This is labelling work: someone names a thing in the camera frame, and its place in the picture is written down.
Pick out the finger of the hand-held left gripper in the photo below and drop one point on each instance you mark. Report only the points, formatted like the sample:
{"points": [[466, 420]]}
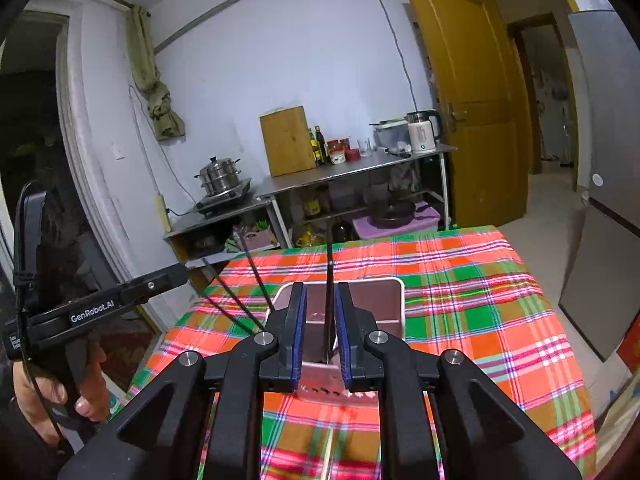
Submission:
{"points": [[160, 280]]}

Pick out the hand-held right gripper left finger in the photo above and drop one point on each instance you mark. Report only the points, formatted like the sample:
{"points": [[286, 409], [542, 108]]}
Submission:
{"points": [[299, 340]]}

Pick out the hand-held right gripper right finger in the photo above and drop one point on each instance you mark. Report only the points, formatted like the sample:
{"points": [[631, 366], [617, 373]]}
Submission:
{"points": [[342, 340]]}

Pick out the black chopstick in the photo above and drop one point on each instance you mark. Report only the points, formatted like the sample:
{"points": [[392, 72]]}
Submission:
{"points": [[232, 297], [330, 300], [260, 275]]}

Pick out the pink plastic utensil basket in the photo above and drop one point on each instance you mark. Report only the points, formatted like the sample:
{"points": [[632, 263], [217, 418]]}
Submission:
{"points": [[370, 305]]}

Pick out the person's left hand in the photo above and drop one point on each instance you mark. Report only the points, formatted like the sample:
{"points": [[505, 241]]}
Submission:
{"points": [[45, 390]]}

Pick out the beige power strip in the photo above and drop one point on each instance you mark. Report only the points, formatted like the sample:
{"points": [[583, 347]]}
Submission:
{"points": [[161, 212]]}

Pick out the low steel side table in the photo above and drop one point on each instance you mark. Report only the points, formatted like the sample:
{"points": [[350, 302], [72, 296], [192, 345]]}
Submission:
{"points": [[210, 227]]}

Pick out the black induction cooker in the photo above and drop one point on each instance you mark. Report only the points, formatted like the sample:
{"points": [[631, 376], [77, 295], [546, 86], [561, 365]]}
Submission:
{"points": [[222, 200]]}

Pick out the stainless steel steamer pot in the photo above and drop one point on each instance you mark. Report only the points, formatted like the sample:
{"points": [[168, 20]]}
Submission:
{"points": [[219, 175]]}

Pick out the plaid tablecloth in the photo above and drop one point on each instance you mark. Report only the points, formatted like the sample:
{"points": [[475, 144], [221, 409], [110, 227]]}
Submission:
{"points": [[475, 320]]}

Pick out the black wok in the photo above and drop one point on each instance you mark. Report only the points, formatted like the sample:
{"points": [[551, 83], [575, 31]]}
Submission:
{"points": [[392, 210]]}

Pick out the purple storage box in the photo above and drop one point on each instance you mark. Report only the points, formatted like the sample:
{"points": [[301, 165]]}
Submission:
{"points": [[425, 222]]}

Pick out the tall steel kitchen table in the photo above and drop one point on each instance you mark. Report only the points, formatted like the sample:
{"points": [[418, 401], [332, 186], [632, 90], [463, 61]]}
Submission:
{"points": [[350, 170]]}

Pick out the small red lidded jar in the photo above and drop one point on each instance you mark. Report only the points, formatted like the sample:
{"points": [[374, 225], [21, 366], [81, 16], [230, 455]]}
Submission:
{"points": [[354, 155]]}

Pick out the wooden cutting board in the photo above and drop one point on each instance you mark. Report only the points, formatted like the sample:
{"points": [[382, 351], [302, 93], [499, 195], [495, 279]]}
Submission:
{"points": [[287, 142]]}

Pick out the red sauce jar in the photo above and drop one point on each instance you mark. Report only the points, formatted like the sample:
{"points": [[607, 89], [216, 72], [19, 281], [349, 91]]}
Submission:
{"points": [[336, 152]]}

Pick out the dark oil bottle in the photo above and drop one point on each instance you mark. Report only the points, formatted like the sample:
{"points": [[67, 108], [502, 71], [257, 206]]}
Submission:
{"points": [[320, 147], [311, 150]]}

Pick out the clear drinking glass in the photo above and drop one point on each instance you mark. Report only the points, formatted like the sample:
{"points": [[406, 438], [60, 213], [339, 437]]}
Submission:
{"points": [[365, 147]]}

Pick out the olive green curtain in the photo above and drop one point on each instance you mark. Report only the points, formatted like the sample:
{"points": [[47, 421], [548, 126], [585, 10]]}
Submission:
{"points": [[150, 85]]}

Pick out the clear plastic food container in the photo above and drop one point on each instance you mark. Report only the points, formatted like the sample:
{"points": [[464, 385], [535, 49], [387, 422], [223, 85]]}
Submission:
{"points": [[392, 137]]}

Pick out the white electric kettle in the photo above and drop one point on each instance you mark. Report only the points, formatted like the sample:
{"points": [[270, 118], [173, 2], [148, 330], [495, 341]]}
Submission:
{"points": [[422, 132]]}

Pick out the yellow wooden door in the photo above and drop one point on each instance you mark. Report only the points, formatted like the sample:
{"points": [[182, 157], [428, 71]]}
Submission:
{"points": [[475, 100]]}

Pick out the grey refrigerator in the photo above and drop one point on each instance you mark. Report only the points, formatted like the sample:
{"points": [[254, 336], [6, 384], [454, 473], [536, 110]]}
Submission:
{"points": [[605, 185]]}

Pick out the white wall switch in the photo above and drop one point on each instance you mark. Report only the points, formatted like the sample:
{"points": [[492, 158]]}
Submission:
{"points": [[119, 152]]}

